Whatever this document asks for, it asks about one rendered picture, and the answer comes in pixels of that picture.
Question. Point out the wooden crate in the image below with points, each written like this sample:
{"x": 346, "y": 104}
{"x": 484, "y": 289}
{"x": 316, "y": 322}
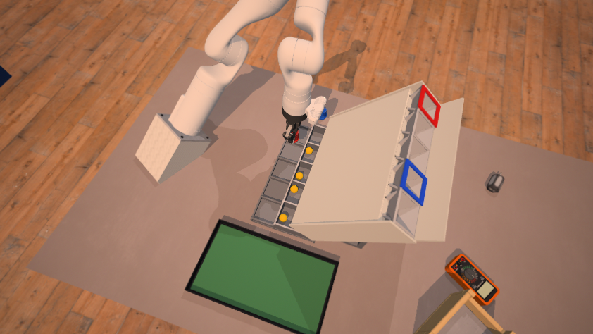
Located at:
{"x": 459, "y": 313}

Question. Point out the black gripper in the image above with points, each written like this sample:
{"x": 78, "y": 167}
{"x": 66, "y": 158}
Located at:
{"x": 293, "y": 123}

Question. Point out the green tray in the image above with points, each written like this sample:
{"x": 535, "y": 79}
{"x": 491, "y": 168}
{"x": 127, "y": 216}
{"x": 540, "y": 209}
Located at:
{"x": 266, "y": 278}

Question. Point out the red funnel rim band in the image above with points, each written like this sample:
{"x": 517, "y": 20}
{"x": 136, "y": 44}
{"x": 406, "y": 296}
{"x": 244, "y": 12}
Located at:
{"x": 420, "y": 105}

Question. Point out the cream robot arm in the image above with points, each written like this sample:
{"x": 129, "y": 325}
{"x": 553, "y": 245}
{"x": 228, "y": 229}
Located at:
{"x": 225, "y": 46}

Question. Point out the orange digital multimeter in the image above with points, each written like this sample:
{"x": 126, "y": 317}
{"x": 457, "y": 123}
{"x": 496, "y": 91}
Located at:
{"x": 468, "y": 276}

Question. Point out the blue funnel band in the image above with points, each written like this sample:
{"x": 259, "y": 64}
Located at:
{"x": 403, "y": 182}

